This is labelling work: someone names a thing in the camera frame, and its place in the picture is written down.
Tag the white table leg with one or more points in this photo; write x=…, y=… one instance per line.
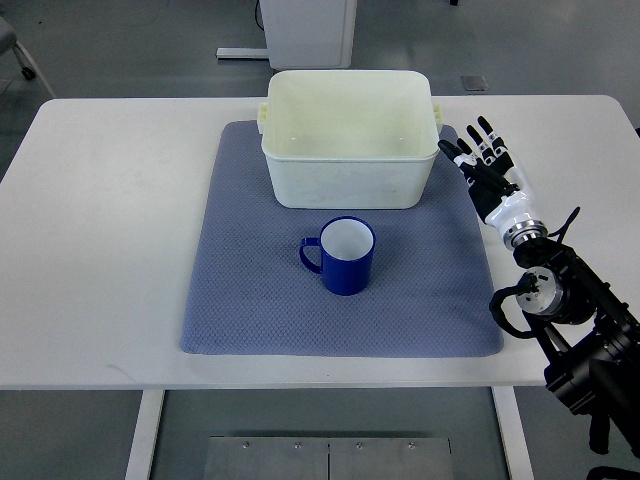
x=512, y=434
x=144, y=439

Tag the left white table leg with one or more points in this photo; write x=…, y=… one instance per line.
x=144, y=439

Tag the metal floor plate with screws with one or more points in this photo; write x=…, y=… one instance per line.
x=328, y=458

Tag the office chair with caster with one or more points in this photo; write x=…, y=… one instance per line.
x=28, y=66

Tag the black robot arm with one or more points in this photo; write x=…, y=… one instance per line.
x=589, y=337

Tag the right white table leg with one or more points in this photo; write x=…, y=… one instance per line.
x=512, y=434

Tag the grey floor socket plate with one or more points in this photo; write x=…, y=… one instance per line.
x=474, y=83

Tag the blue-grey textured cloth mat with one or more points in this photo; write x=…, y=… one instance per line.
x=250, y=294

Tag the cream plastic storage box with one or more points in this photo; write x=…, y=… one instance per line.
x=349, y=139

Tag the blue enamel mug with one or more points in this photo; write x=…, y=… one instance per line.
x=342, y=254

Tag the white cabinet with base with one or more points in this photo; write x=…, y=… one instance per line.
x=302, y=35

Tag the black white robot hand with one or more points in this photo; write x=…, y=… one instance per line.
x=499, y=190

